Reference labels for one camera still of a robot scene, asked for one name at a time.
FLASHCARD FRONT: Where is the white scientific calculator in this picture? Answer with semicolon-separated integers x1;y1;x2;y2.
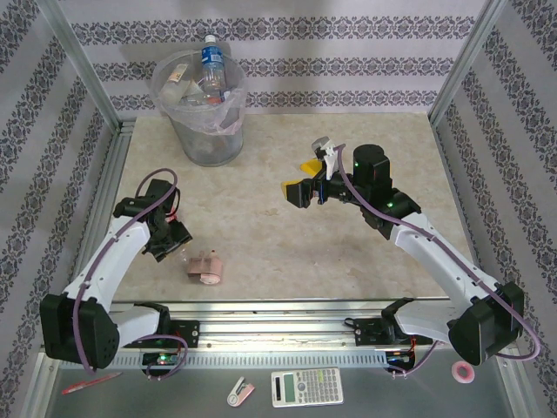
271;367;345;408

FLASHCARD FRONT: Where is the pink tape roll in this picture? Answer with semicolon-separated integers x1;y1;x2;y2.
451;361;476;385

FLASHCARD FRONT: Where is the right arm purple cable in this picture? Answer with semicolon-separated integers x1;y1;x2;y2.
338;143;543;379

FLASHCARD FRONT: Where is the clear bottle orange white label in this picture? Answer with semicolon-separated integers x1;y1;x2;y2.
161;62;193;105

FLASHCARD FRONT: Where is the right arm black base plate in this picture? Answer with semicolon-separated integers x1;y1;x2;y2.
353;317;433;348

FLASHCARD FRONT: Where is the red pen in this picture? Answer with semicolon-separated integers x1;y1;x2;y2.
60;371;124;396

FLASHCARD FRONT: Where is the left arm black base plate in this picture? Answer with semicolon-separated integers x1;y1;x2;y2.
123;319;201;349

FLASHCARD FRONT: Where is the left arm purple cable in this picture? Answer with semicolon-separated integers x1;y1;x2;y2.
72;168;191;382

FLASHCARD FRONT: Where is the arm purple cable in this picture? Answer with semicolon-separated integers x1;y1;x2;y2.
72;168;191;382
338;143;543;379

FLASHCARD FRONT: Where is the clear plastic bin liner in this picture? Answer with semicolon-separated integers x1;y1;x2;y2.
151;50;248;135

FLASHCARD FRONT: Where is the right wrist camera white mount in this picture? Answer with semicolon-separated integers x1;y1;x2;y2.
310;136;341;180

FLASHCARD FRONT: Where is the grey slotted cable duct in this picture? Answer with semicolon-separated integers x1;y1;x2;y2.
59;351;389;370

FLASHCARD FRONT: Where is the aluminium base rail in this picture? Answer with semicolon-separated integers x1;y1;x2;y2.
43;297;513;353

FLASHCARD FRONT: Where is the silver wire mesh bin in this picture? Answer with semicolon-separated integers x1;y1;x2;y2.
151;50;248;169

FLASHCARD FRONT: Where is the blue label bottle white cap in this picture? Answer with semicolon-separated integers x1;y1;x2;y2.
199;34;228;99

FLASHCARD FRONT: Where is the aluminium frame post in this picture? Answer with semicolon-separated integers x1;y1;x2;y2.
37;0;124;134
428;0;508;127

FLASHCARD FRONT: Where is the aluminium side rail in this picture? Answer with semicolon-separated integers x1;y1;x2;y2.
60;121;137;317

